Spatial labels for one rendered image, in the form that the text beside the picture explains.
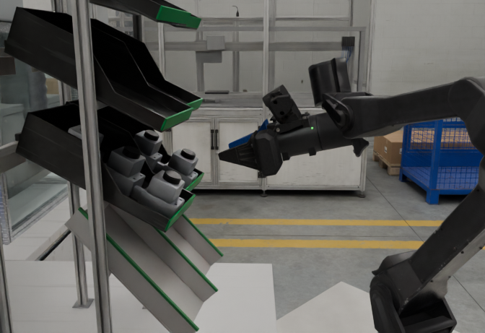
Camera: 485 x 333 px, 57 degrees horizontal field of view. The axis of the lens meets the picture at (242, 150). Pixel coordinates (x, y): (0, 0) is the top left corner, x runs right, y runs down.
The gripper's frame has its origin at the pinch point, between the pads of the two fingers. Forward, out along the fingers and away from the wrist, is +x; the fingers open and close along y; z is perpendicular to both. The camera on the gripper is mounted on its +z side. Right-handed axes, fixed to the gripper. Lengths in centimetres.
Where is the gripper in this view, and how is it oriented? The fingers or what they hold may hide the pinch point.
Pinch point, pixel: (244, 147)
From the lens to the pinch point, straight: 72.5
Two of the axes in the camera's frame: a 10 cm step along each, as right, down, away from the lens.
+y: -2.0, 2.3, -9.5
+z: -2.4, -9.5, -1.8
